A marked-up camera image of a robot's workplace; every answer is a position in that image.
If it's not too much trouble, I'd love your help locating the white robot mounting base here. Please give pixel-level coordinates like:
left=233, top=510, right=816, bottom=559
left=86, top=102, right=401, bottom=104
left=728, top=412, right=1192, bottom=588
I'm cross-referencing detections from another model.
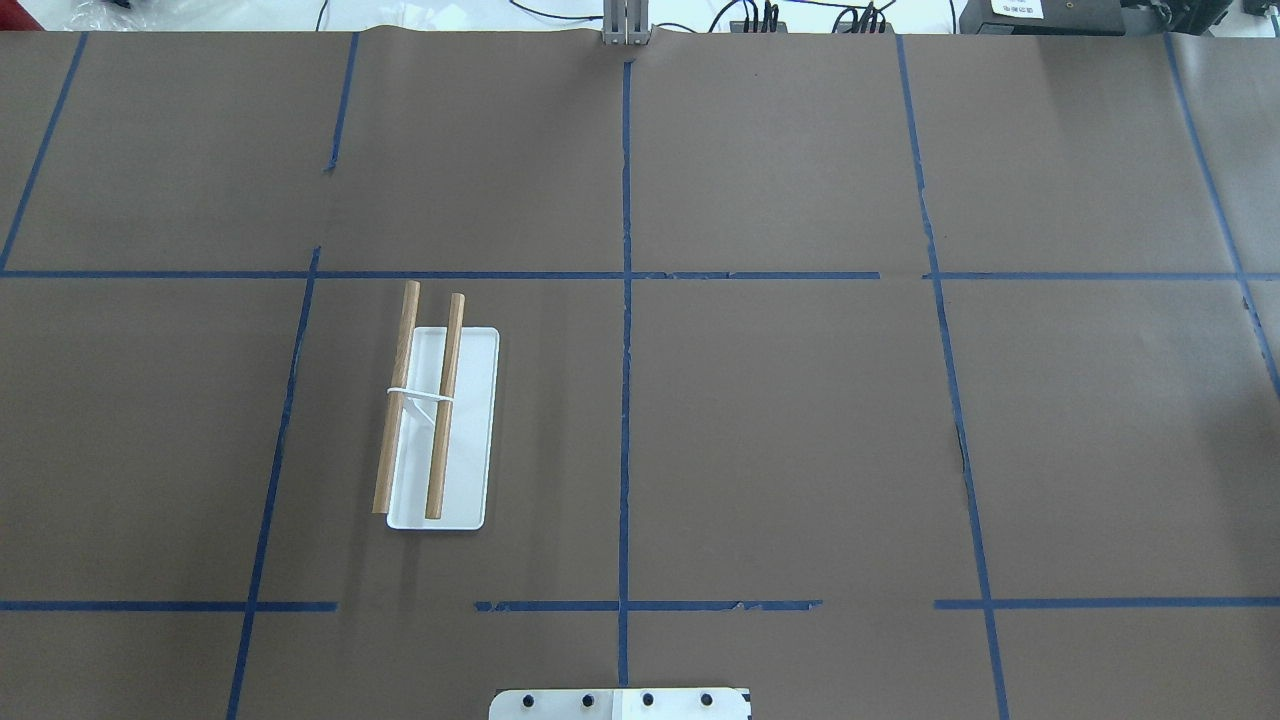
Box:
left=488, top=687, right=753, bottom=719

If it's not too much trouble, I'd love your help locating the wooden rack rod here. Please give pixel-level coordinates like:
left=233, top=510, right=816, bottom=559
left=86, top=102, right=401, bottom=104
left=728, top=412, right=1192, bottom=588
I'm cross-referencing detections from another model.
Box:
left=372, top=281, right=421, bottom=514
left=424, top=293, right=466, bottom=520

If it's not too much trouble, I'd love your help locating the black control box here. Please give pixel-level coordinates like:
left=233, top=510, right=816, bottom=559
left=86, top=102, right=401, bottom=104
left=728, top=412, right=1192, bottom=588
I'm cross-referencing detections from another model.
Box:
left=957, top=1, right=1172, bottom=37

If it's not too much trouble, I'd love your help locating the grey aluminium frame post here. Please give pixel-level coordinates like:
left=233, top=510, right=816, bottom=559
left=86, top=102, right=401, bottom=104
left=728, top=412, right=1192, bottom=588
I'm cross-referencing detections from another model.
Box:
left=602, top=0, right=653, bottom=47

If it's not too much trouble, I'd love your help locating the black power strip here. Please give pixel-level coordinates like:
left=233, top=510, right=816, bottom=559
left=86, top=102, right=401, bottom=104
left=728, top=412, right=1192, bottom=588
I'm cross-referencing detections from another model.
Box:
left=730, top=18, right=788, bottom=35

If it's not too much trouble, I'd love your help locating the inner wooden rack rod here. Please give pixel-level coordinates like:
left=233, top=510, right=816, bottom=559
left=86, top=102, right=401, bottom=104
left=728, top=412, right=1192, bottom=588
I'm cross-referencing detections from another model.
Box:
left=424, top=293, right=466, bottom=520

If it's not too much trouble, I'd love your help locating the outer wooden rack rod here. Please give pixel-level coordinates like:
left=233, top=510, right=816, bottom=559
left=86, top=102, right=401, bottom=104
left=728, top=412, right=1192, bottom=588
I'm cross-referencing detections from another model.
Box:
left=372, top=281, right=421, bottom=514

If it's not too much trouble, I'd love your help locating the white towel rack base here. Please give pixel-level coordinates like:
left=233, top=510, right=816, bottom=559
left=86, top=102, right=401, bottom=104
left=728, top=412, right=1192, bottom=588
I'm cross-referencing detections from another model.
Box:
left=387, top=327, right=500, bottom=532

